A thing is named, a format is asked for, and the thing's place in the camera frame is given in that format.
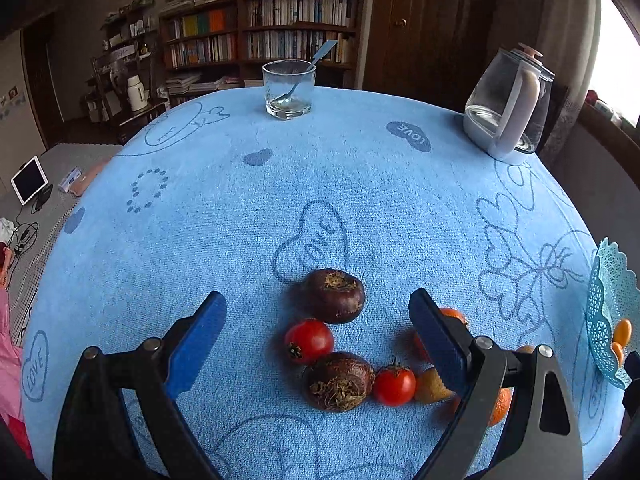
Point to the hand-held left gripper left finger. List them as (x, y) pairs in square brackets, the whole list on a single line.
[(200, 345)]

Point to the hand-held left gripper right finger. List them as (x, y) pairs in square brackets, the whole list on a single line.
[(435, 345)]

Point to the brown kiwi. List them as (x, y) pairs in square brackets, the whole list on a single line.
[(525, 349), (431, 386)]

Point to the red tomato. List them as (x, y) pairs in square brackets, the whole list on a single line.
[(308, 341), (394, 386)]

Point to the dark purple mangosteen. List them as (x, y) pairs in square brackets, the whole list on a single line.
[(337, 382), (332, 297)]

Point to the blue plastic lattice basket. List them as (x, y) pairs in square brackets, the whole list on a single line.
[(600, 310)]

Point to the blue printed tablecloth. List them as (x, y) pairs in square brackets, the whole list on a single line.
[(200, 210)]

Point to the grey floor mat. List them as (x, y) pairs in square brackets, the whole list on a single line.
[(55, 220)]

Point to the pink cloth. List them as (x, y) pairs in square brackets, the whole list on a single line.
[(10, 370)]

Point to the white packet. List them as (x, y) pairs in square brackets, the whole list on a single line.
[(70, 180)]

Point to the white tablet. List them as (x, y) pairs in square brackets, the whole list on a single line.
[(29, 180)]

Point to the patterned curtain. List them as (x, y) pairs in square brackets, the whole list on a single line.
[(562, 120)]

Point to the white thermos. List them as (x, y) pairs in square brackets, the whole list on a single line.
[(136, 92)]

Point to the clear glass cup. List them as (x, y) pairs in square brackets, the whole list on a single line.
[(289, 95)]

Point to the metal storage rack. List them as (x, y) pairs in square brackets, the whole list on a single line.
[(120, 60)]

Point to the wooden bookshelf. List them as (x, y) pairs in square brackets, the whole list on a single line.
[(240, 30)]

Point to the dark wooden door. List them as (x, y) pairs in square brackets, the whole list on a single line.
[(430, 25)]

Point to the window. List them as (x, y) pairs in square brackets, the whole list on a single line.
[(620, 60)]

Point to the rows of books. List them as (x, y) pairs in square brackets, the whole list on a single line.
[(295, 12)]

